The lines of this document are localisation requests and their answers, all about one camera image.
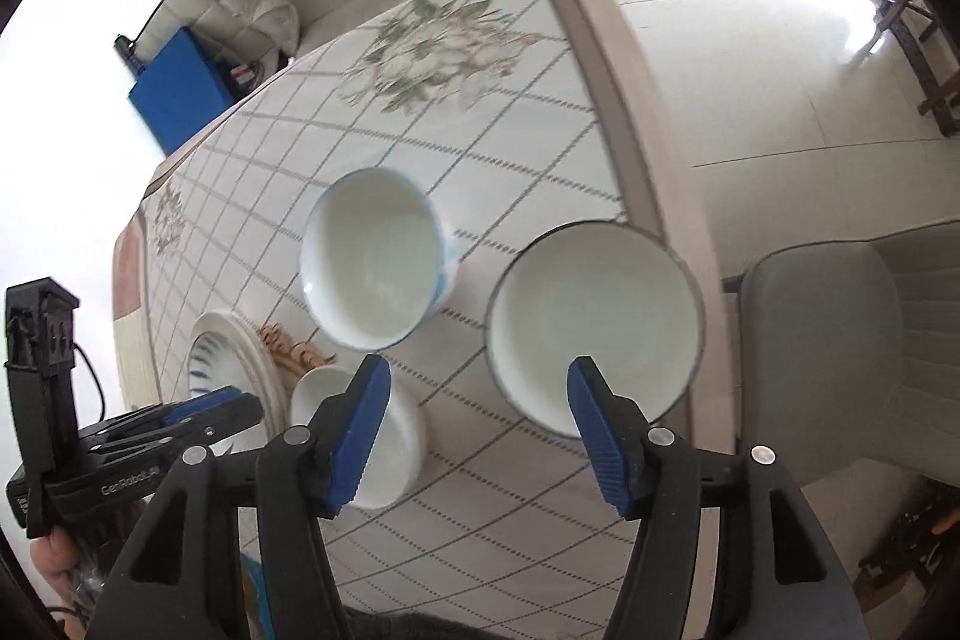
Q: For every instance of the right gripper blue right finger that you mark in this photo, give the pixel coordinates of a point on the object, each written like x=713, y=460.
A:
x=612, y=429

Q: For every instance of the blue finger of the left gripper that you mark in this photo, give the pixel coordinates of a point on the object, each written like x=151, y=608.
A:
x=213, y=417

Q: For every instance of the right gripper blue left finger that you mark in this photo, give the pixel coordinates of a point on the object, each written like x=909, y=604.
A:
x=347, y=426

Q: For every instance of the white plate with blue leaves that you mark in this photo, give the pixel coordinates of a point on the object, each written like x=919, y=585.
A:
x=215, y=363

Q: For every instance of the white plate with pink flowers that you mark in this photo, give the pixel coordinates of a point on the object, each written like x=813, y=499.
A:
x=276, y=408

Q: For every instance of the person's left hand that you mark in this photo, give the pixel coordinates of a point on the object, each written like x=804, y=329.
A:
x=61, y=561

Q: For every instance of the white bowl with red flower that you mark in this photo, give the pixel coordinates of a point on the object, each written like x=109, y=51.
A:
x=394, y=456

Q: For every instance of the white bowl with dark rim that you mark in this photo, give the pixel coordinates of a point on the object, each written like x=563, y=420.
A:
x=601, y=290

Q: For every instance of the white bowl with coloured dots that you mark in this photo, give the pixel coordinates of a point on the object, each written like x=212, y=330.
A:
x=377, y=259

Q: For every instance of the grey upholstered chair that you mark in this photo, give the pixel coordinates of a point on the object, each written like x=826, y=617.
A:
x=849, y=350

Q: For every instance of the blue board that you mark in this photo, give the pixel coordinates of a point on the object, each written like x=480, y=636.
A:
x=181, y=89

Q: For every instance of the cream leather sofa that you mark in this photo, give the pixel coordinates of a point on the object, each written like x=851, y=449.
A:
x=261, y=33

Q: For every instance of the dark wooden furniture frame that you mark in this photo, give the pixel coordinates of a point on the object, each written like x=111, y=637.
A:
x=911, y=32

